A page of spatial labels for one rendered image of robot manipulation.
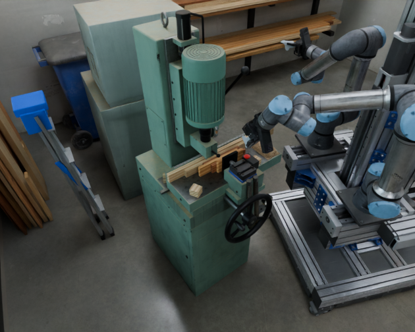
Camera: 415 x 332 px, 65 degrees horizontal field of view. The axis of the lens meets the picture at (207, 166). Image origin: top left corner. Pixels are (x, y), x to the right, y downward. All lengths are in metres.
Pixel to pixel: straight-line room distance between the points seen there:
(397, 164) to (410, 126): 0.19
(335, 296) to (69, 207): 2.08
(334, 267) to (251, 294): 0.54
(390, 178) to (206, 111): 0.77
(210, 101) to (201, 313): 1.36
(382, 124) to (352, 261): 0.93
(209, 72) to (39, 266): 1.90
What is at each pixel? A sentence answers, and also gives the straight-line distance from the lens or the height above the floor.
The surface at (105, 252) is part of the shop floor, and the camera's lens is 2.53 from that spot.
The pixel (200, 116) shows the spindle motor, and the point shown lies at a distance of 1.38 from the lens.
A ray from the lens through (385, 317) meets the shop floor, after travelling 2.43.
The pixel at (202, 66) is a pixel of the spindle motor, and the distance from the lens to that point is 1.27.
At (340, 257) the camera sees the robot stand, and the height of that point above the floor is 0.21.
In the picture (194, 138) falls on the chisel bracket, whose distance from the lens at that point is 1.58.
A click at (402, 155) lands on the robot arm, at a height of 1.26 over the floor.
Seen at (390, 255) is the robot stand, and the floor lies 0.23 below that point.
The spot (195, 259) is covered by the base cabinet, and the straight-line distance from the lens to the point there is 1.88.
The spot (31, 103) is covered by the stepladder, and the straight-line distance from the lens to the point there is 1.91.
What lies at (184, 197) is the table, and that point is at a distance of 1.52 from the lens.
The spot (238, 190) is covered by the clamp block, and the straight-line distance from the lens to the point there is 1.54.
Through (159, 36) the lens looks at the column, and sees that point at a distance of 1.47.
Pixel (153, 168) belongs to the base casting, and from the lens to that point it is 1.84.
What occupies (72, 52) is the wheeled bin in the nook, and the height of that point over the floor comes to 0.95.
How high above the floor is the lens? 2.02
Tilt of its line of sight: 42 degrees down
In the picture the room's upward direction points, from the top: 1 degrees counter-clockwise
